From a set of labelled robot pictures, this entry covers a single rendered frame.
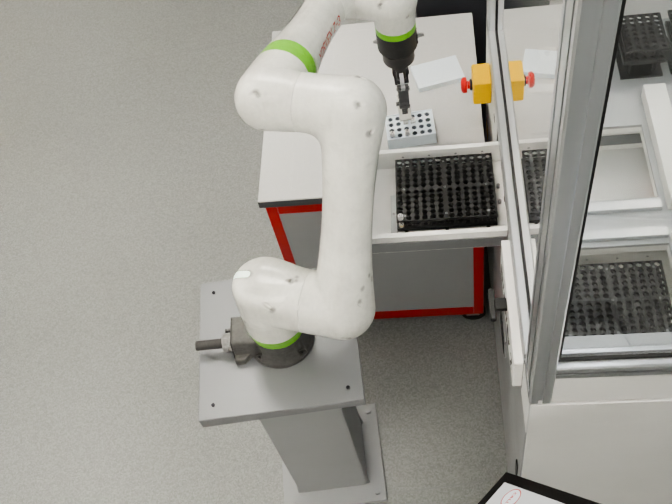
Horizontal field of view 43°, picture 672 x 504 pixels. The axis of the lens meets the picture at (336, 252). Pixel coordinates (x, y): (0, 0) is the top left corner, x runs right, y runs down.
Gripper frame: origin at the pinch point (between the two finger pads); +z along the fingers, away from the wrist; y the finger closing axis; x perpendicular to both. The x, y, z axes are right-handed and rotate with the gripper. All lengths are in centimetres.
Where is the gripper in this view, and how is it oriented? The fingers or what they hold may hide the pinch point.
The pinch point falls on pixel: (404, 106)
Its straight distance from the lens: 216.6
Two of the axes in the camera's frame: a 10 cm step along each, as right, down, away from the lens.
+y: -0.7, -8.3, 5.5
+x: -9.9, 1.4, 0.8
